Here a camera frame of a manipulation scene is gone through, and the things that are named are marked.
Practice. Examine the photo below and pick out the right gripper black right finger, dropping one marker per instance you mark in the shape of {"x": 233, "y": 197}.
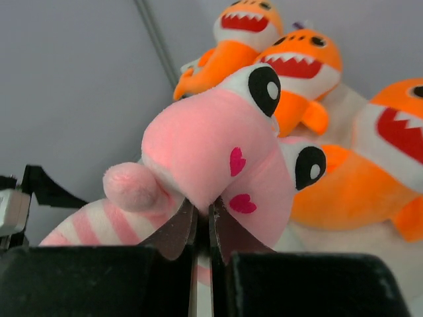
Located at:
{"x": 250, "y": 279}

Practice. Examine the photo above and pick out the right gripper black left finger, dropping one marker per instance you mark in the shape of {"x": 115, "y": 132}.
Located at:
{"x": 154, "y": 278}

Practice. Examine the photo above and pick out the large orange shark plush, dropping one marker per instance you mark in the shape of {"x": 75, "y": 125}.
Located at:
{"x": 379, "y": 177}

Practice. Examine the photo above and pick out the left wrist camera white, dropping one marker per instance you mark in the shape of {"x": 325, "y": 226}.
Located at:
{"x": 15, "y": 205}

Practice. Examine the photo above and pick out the white two-tier shelf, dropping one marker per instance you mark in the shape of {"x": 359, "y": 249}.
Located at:
{"x": 381, "y": 238}

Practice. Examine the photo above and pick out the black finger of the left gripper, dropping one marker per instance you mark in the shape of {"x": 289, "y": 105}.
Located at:
{"x": 36, "y": 181}

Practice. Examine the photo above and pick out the pink striped plush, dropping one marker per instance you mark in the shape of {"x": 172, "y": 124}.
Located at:
{"x": 219, "y": 144}

